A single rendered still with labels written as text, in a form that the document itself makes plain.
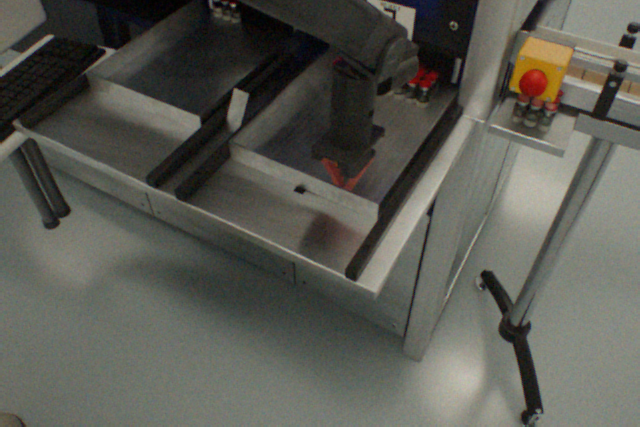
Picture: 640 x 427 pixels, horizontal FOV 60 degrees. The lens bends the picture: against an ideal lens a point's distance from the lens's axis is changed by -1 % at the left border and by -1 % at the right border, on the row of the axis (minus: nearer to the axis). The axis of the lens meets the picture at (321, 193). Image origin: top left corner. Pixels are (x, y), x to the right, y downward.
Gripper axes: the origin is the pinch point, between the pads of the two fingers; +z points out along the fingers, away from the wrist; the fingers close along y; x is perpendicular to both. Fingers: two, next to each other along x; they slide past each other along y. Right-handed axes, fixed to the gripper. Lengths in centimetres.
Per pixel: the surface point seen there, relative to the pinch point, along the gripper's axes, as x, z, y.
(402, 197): -7.9, 0.0, 3.3
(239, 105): 23.4, -2.5, 6.7
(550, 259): -32, 39, 48
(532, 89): -18.4, -12.0, 23.3
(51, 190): 100, 58, 15
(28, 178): 100, 50, 9
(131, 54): 53, -1, 12
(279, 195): 8.8, 2.8, -3.4
